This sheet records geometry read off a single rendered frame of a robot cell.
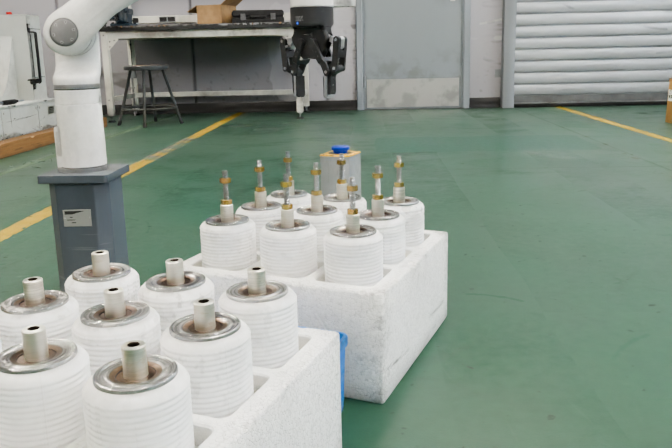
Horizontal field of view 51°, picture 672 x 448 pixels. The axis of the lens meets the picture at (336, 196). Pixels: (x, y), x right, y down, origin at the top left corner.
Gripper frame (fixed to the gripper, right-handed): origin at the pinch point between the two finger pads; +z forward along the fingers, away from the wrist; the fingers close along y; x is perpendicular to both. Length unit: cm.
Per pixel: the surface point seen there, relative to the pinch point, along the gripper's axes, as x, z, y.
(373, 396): -14, 46, 23
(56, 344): -61, 21, 18
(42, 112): 133, 29, -345
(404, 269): -1.5, 29.0, 20.1
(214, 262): -19.4, 28.0, -6.6
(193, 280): -39.8, 21.6, 13.4
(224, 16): 309, -35, -367
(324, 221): -2.7, 22.8, 3.9
